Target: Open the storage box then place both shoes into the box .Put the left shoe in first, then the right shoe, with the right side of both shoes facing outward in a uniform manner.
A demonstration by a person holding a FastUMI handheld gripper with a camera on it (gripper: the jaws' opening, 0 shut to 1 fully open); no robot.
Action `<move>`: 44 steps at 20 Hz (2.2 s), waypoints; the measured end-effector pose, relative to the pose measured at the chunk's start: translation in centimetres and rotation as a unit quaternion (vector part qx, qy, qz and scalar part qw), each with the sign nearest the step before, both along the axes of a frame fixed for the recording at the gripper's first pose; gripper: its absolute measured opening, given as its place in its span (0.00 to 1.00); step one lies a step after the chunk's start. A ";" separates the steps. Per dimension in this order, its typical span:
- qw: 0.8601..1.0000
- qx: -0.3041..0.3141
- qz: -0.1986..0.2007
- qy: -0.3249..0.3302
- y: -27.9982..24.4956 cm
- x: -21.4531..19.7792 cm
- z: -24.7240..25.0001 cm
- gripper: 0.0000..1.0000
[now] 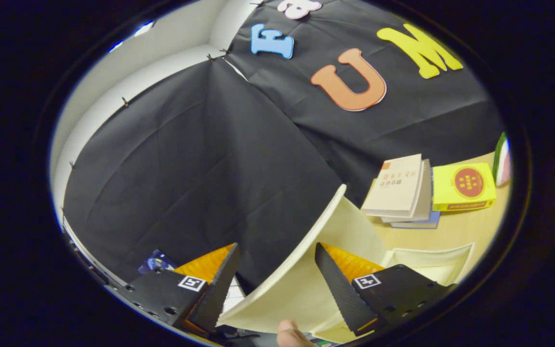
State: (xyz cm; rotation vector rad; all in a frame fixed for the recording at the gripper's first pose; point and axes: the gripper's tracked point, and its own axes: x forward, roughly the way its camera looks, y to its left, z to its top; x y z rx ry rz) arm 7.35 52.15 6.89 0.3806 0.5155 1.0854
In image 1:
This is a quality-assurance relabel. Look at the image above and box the black backdrop cloth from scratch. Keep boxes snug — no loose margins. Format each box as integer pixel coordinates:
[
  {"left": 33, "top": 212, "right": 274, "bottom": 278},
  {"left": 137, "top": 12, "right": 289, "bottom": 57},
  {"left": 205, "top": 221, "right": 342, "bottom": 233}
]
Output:
[{"left": 61, "top": 0, "right": 507, "bottom": 294}]

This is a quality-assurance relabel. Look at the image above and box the yellow book with red circle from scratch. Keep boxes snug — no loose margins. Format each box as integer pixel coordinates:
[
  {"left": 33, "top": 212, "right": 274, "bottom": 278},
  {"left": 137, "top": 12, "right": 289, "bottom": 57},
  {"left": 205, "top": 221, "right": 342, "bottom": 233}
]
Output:
[{"left": 432, "top": 162, "right": 497, "bottom": 213}]

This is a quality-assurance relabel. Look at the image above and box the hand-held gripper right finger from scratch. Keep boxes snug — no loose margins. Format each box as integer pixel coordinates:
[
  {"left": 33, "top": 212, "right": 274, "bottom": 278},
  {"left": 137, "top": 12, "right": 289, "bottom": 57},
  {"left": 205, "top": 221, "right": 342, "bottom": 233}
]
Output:
[{"left": 315, "top": 242, "right": 454, "bottom": 337}]

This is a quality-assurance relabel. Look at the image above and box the cream fabric storage box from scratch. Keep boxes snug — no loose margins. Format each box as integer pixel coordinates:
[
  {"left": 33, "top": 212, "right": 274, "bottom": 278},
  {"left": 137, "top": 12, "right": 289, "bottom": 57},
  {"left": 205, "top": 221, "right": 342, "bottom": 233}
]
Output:
[{"left": 217, "top": 183, "right": 476, "bottom": 344}]

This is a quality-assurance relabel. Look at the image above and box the blue printed packet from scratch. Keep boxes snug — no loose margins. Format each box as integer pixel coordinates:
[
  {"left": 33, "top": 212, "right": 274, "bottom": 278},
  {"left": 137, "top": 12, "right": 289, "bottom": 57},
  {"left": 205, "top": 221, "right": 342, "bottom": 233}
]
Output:
[{"left": 138, "top": 249, "right": 178, "bottom": 275}]

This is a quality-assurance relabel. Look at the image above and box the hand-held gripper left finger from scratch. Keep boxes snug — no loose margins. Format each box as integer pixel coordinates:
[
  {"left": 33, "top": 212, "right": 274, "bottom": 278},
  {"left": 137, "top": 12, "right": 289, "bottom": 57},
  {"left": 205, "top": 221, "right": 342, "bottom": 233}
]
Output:
[{"left": 114, "top": 242, "right": 241, "bottom": 338}]

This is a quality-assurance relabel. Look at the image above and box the blue book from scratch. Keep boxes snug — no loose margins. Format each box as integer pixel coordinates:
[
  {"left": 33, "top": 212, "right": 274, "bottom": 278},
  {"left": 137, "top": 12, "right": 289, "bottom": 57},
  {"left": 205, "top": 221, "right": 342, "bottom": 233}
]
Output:
[{"left": 389, "top": 211, "right": 441, "bottom": 230}]

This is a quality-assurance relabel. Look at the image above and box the watermelon slice plush toy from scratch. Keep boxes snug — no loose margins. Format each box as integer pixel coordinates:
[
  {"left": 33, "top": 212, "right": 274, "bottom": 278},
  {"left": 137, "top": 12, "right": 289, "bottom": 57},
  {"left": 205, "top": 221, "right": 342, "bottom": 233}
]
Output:
[{"left": 493, "top": 132, "right": 512, "bottom": 187}]

